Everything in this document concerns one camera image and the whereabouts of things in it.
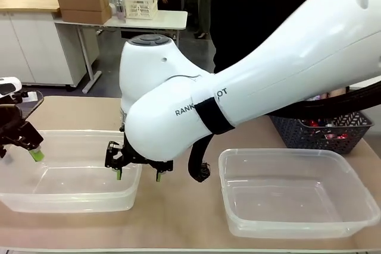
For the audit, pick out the plastic cup with straw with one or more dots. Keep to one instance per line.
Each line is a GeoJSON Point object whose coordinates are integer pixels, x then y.
{"type": "Point", "coordinates": [120, 10]}

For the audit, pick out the red white wrapper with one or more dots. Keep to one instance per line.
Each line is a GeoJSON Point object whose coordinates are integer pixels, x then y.
{"type": "Point", "coordinates": [337, 137]}

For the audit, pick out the clear plastic bin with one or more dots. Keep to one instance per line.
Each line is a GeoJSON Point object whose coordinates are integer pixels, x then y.
{"type": "Point", "coordinates": [74, 188]}
{"type": "Point", "coordinates": [297, 200]}

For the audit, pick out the cream plastic crate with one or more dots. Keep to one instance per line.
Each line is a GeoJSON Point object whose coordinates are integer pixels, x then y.
{"type": "Point", "coordinates": [140, 5]}

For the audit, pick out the red can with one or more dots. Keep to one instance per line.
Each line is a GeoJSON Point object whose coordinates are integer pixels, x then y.
{"type": "Point", "coordinates": [311, 123]}

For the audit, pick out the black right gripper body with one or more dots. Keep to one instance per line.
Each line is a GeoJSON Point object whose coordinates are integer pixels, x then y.
{"type": "Point", "coordinates": [132, 157]}

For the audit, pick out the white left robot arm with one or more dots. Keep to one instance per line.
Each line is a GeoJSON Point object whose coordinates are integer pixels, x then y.
{"type": "Point", "coordinates": [9, 84]}

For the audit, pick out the person in black clothes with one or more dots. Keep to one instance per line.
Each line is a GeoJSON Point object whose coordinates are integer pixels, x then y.
{"type": "Point", "coordinates": [238, 13]}

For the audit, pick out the white cabinet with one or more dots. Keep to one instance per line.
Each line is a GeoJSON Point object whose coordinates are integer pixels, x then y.
{"type": "Point", "coordinates": [35, 48]}

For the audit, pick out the bystander in grey trousers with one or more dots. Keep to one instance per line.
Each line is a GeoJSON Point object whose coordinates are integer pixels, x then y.
{"type": "Point", "coordinates": [204, 1]}

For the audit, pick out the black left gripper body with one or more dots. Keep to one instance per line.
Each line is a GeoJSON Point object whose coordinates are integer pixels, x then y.
{"type": "Point", "coordinates": [21, 132]}

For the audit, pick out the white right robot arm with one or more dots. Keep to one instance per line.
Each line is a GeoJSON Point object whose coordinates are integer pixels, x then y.
{"type": "Point", "coordinates": [268, 66]}

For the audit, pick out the white table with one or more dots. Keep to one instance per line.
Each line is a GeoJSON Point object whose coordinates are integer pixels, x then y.
{"type": "Point", "coordinates": [160, 20]}

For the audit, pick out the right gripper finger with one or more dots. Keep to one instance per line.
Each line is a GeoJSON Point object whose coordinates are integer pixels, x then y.
{"type": "Point", "coordinates": [162, 167]}
{"type": "Point", "coordinates": [114, 159]}

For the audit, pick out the brown cardboard box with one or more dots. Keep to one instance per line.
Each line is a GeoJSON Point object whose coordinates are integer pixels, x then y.
{"type": "Point", "coordinates": [84, 16]}
{"type": "Point", "coordinates": [83, 2]}

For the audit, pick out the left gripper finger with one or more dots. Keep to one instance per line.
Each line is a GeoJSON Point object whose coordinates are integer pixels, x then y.
{"type": "Point", "coordinates": [4, 154]}
{"type": "Point", "coordinates": [37, 155]}

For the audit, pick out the black woven plastic basket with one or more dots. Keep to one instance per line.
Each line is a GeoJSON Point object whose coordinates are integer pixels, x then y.
{"type": "Point", "coordinates": [288, 135]}

